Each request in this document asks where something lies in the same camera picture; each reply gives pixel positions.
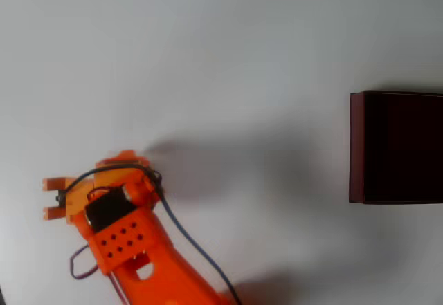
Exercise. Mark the orange gripper black servo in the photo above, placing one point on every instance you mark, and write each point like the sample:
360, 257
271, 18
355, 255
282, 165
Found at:
122, 158

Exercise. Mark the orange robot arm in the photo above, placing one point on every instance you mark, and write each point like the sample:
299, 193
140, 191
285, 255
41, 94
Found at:
162, 270

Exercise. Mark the dark maroon box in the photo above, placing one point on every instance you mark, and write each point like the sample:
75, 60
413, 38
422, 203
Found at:
401, 149

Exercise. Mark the orange camera mount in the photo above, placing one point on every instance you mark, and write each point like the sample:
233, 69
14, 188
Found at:
55, 198

